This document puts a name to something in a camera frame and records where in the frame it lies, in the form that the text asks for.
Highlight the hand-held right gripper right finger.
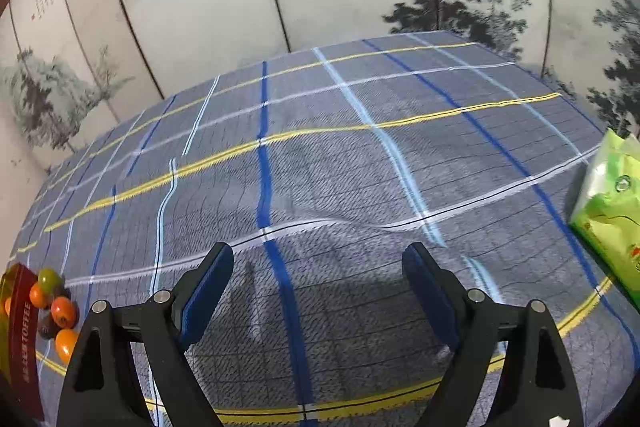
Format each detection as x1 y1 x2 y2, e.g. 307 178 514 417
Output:
402 242 585 427

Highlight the dark brown round fruit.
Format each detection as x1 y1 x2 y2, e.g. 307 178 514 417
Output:
38 316 61 341

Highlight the gold and red tin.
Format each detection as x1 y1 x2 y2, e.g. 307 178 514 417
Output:
0 263 46 420

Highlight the green round fruit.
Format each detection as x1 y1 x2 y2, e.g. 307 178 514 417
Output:
39 269 62 295

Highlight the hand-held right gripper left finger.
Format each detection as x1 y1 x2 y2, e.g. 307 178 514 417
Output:
56 242 235 427

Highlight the blue plaid tablecloth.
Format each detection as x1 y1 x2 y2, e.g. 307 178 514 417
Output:
7 31 633 427

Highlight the green plastic packet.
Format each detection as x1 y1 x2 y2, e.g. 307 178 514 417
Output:
568 128 640 303

